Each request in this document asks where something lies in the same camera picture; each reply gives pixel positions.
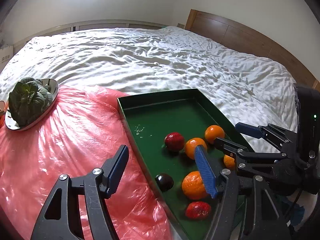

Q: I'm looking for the orange middle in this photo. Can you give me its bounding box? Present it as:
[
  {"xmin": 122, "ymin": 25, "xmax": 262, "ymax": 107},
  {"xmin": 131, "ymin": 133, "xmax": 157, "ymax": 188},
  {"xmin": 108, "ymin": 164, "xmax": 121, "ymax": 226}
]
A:
[{"xmin": 184, "ymin": 138, "xmax": 207, "ymax": 160}]

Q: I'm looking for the red apple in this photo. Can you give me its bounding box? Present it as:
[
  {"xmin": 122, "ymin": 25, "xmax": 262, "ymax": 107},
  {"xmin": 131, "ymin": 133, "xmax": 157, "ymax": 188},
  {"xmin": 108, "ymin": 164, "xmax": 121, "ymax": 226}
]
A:
[{"xmin": 164, "ymin": 132, "xmax": 185, "ymax": 152}]

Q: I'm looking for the green leafy vegetable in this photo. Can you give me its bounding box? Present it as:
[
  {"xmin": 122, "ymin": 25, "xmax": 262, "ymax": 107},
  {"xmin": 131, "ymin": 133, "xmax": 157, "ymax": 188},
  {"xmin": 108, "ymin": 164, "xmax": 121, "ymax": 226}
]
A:
[{"xmin": 9, "ymin": 77, "xmax": 53, "ymax": 127}]

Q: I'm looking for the white bed sheet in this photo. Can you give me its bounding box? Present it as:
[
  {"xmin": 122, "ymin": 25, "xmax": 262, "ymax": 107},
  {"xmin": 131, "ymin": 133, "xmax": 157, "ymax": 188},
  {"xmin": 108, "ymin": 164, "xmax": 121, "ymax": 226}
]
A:
[{"xmin": 0, "ymin": 25, "xmax": 298, "ymax": 153}]

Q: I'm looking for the wooden headboard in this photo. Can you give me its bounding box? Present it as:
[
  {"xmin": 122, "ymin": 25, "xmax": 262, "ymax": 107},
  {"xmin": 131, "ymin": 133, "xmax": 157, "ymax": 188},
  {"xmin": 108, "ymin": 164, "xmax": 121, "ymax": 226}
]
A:
[{"xmin": 185, "ymin": 9, "xmax": 319, "ymax": 90}]

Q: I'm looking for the white cardboard box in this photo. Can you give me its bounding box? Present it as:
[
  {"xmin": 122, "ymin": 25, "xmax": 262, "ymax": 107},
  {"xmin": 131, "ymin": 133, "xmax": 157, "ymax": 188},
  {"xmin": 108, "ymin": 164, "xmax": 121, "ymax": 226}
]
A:
[{"xmin": 0, "ymin": 46, "xmax": 13, "ymax": 73}]

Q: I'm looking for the pink plastic sheet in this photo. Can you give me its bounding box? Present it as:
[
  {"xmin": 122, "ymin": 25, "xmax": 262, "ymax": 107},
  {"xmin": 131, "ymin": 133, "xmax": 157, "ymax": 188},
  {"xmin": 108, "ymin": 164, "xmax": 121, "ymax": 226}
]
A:
[{"xmin": 1, "ymin": 86, "xmax": 171, "ymax": 239}]

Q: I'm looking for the orange far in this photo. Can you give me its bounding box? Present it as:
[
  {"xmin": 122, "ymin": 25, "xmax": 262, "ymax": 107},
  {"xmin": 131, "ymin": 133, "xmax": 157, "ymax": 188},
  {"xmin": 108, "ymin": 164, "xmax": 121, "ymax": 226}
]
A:
[{"xmin": 204, "ymin": 125, "xmax": 225, "ymax": 144}]

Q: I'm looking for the dark green tray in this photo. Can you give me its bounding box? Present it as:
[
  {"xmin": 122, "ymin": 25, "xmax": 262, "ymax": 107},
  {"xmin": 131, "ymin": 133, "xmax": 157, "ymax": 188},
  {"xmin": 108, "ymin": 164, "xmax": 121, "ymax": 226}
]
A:
[{"xmin": 118, "ymin": 89, "xmax": 253, "ymax": 239}]

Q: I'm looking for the dark plum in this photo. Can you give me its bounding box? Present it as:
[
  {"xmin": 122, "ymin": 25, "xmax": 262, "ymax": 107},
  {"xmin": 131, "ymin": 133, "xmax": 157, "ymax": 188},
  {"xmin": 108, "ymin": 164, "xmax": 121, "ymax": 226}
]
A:
[{"xmin": 155, "ymin": 173, "xmax": 174, "ymax": 192}]

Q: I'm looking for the orange behind gripper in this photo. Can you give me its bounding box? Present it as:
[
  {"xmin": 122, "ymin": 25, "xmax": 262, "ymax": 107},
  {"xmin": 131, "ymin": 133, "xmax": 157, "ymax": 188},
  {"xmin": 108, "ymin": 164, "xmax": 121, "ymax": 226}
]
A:
[{"xmin": 223, "ymin": 155, "xmax": 236, "ymax": 171}]

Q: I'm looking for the red fruit near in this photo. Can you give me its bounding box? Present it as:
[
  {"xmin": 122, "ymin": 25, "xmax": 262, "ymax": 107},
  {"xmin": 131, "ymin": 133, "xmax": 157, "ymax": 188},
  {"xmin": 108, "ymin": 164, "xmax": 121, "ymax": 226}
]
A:
[{"xmin": 185, "ymin": 201, "xmax": 212, "ymax": 220}]

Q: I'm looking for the metal oval plate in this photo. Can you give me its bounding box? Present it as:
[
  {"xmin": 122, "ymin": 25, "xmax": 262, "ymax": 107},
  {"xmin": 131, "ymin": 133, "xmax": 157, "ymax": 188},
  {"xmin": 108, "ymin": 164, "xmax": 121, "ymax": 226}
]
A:
[{"xmin": 4, "ymin": 79, "xmax": 60, "ymax": 131}]

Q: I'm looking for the large orange near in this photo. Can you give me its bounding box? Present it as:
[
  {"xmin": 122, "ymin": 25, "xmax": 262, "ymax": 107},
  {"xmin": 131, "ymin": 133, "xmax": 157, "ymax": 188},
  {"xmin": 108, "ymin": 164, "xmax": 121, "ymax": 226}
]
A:
[{"xmin": 181, "ymin": 171, "xmax": 208, "ymax": 200}]

